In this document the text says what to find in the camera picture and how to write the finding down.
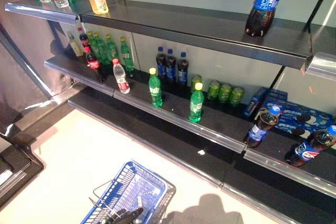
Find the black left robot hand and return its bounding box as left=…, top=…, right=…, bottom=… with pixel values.
left=106, top=207, right=144, bottom=224

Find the blue plastic shopping basket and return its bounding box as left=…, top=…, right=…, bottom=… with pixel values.
left=80, top=160, right=170, bottom=224

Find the black base shelf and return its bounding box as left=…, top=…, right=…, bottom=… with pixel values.
left=67, top=87, right=336, bottom=224

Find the black metal shelf board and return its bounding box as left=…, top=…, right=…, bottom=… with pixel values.
left=112, top=69, right=249, bottom=154
left=4, top=0, right=92, bottom=27
left=243, top=119, right=336, bottom=199
left=80, top=0, right=314, bottom=71
left=304, top=31, right=336, bottom=82
left=44, top=50, right=118, bottom=99

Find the dark display counter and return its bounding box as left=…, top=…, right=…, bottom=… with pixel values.
left=0, top=133, right=45, bottom=206

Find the green Sprite bottle yellow cap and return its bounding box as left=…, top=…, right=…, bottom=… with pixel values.
left=105, top=34, right=119, bottom=63
left=148, top=67, right=164, bottom=108
left=93, top=32, right=110, bottom=66
left=120, top=37, right=135, bottom=74
left=87, top=31, right=98, bottom=54
left=188, top=82, right=205, bottom=123

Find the dark glossy floor plinth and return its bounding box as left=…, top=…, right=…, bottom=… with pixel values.
left=0, top=82, right=87, bottom=141

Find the Coca-Cola bottle red cap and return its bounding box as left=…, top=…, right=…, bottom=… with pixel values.
left=77, top=27, right=91, bottom=51
left=83, top=46, right=107, bottom=83

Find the narrow blue Oreo box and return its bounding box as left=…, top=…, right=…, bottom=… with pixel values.
left=243, top=87, right=268, bottom=119

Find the pale tea bottle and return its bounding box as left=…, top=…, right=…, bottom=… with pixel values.
left=67, top=31, right=84, bottom=57

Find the blue cookie box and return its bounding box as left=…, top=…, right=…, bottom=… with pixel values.
left=264, top=89, right=288, bottom=109

